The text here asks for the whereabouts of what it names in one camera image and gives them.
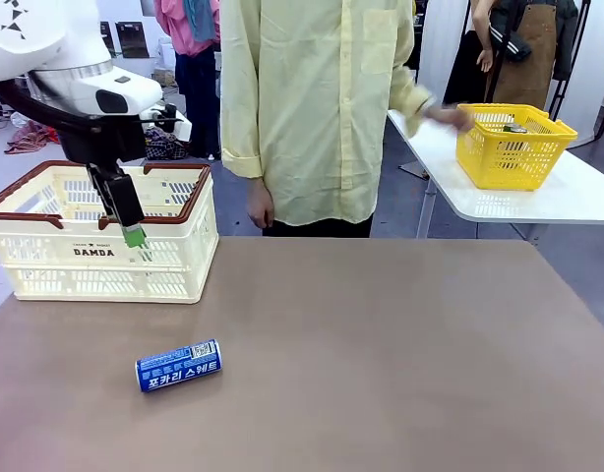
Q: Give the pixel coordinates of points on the person's right forearm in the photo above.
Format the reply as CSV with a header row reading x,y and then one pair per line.
x,y
260,184

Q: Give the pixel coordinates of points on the person in yellow shirt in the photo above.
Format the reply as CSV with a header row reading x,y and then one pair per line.
x,y
307,108

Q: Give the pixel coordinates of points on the apron figure's bare hand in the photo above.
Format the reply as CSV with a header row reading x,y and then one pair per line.
x,y
485,60

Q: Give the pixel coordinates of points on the person's left hand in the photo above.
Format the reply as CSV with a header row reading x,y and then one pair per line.
x,y
452,118

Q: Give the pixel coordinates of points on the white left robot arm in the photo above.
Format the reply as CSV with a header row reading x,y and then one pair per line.
x,y
36,39

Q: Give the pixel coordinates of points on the white side table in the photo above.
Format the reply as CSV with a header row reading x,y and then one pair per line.
x,y
553,196

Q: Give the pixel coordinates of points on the dark patterned cloth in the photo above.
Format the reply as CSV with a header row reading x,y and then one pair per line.
x,y
166,146

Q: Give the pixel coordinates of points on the narrow black wall panel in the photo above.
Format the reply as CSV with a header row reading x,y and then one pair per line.
x,y
106,34

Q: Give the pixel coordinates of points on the person in pink top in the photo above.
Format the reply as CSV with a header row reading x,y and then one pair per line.
x,y
176,29

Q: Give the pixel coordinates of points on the wide black wall panel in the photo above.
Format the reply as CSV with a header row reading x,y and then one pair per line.
x,y
134,39

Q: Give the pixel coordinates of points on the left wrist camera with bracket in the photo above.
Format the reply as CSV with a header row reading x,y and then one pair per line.
x,y
181,130

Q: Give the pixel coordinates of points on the blue Pocari Sweat can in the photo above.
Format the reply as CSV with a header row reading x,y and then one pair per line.
x,y
521,130
179,369

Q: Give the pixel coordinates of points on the cream shopping basket brown rim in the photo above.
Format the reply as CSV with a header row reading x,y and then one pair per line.
x,y
85,240

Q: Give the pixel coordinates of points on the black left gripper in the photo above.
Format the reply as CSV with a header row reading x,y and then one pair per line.
x,y
102,140

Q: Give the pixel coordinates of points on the person's left forearm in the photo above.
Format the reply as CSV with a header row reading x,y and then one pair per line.
x,y
430,109

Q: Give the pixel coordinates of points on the yellow plastic basket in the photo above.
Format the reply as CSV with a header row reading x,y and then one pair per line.
x,y
499,183

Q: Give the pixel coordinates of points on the pinkish patterned cloth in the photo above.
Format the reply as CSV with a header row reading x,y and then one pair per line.
x,y
29,140

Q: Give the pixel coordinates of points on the white plastic bag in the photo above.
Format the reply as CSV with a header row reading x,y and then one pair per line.
x,y
18,119

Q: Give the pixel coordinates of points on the person's right hand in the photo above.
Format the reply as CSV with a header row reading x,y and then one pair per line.
x,y
260,209

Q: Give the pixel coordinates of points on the black metal rack frame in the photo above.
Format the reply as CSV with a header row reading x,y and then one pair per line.
x,y
583,19

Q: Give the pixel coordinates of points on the figure in brown apron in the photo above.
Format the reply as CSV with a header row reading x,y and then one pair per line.
x,y
523,59

